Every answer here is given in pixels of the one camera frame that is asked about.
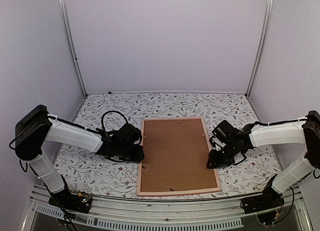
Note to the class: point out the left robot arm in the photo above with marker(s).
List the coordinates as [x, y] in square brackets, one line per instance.
[39, 129]

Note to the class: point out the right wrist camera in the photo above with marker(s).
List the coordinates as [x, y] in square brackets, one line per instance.
[225, 132]

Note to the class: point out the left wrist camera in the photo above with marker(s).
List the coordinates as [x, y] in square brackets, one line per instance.
[128, 134]

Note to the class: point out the floral patterned table cover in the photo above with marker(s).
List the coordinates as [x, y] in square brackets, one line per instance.
[85, 171]

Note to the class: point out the perforated metal strip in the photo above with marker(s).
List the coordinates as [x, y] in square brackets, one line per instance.
[118, 225]

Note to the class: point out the aluminium corner post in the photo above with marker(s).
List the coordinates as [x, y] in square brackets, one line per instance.
[71, 46]
[261, 46]

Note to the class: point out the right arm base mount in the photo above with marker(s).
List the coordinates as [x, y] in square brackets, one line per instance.
[261, 202]

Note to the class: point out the pink wooden picture frame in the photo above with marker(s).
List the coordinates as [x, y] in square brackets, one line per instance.
[177, 192]

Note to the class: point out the brown fibreboard backing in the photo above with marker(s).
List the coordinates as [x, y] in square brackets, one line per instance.
[175, 156]

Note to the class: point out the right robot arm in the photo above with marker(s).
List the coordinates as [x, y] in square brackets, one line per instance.
[303, 131]

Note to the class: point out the right aluminium corner post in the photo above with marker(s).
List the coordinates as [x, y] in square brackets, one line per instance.
[261, 46]

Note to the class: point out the aluminium front rail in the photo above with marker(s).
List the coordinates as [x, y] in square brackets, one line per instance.
[41, 216]

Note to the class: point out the left aluminium corner post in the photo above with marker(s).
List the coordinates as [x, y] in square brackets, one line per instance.
[71, 46]

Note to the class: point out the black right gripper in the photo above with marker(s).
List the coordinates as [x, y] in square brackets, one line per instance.
[215, 163]

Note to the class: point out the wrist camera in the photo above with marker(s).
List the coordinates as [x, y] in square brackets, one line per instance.
[225, 132]
[128, 134]

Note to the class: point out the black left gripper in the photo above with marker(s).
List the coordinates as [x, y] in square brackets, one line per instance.
[138, 158]

